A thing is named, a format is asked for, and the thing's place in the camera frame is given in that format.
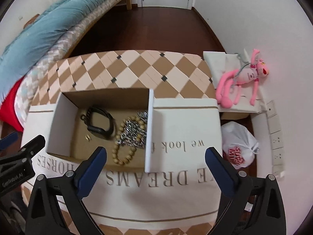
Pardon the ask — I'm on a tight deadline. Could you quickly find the small gold earring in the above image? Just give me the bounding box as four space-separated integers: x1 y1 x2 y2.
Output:
85 135 91 142

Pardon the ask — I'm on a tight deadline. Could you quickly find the silver chain necklace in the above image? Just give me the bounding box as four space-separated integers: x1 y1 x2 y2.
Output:
116 110 149 149

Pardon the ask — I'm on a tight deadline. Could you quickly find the red blanket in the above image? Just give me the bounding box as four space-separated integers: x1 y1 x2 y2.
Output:
0 78 23 132

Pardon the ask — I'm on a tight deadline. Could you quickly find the white power strip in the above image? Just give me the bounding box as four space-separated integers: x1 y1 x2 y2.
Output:
265 100 285 181

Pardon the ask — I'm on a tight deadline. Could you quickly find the white plastic bag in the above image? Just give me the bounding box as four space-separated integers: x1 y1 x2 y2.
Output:
221 121 259 170

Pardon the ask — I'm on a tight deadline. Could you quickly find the black smart watch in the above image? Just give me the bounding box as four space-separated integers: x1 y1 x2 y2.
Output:
80 105 115 139

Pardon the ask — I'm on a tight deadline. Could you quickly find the blue quilt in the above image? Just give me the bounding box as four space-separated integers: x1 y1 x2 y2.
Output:
1 0 106 100

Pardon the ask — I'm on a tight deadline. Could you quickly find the cardboard box with white cloth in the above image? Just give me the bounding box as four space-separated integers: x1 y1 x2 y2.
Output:
203 49 269 120

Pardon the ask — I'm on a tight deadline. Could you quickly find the pink panther plush toy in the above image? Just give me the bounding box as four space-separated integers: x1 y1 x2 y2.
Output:
215 49 269 109

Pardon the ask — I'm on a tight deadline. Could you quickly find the checkered brown tablecloth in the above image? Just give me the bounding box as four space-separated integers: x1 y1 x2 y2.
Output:
22 50 220 234

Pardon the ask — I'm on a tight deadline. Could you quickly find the wooden bead bracelet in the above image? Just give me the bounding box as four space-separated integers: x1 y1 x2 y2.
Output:
111 116 148 166

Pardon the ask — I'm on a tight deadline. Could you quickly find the wooden bed frame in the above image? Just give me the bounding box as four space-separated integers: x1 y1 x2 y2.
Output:
115 0 132 10

